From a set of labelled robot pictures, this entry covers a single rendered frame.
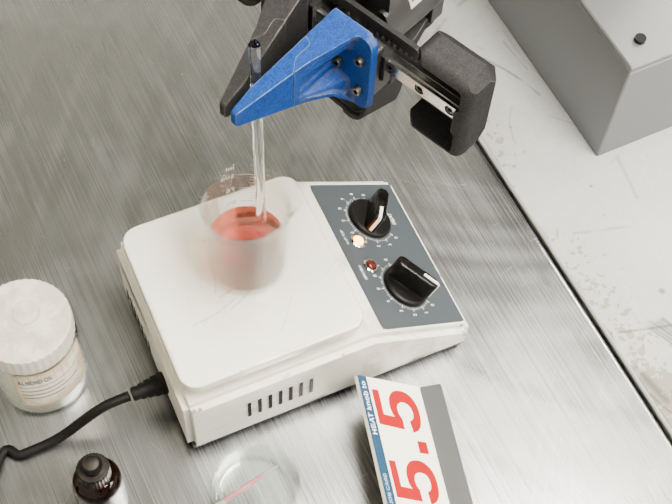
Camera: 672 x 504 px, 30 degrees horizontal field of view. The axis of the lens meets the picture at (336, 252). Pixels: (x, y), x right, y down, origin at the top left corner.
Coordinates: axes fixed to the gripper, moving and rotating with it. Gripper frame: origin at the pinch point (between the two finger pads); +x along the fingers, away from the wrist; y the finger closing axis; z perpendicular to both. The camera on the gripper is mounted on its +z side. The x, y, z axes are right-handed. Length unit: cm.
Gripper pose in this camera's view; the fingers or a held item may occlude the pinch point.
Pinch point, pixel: (274, 75)
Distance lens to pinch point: 64.9
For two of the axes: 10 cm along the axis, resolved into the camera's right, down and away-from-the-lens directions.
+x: -6.6, 6.4, -3.9
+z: -0.3, 5.0, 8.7
